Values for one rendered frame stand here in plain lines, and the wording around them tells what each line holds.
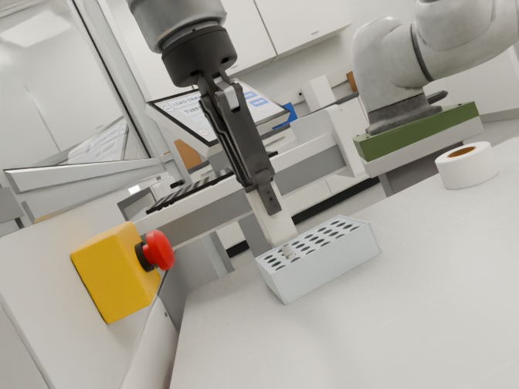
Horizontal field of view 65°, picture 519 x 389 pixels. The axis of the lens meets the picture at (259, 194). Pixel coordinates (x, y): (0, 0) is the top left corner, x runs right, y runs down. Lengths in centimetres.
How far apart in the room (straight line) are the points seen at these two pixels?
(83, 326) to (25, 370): 7
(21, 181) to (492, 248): 40
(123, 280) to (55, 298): 6
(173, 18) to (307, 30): 405
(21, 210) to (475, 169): 51
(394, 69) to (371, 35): 10
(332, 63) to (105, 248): 457
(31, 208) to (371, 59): 91
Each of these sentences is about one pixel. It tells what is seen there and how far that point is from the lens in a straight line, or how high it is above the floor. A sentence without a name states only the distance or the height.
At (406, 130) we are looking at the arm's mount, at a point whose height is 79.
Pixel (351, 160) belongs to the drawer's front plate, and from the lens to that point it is 61.
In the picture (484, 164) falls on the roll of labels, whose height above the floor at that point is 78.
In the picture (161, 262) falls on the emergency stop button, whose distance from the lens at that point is 39.
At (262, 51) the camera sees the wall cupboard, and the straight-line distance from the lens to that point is 427.
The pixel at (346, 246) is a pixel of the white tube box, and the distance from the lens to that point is 46.
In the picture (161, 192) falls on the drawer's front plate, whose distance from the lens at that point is 90.
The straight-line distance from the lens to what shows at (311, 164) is 61.
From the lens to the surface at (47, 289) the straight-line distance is 34.
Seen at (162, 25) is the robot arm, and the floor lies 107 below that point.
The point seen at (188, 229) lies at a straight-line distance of 60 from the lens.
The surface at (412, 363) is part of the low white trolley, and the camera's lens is 31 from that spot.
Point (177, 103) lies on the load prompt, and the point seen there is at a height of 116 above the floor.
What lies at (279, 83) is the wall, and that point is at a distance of 461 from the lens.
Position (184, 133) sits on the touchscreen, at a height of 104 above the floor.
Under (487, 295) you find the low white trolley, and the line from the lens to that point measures 35.
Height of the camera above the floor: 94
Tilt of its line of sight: 8 degrees down
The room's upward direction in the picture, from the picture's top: 25 degrees counter-clockwise
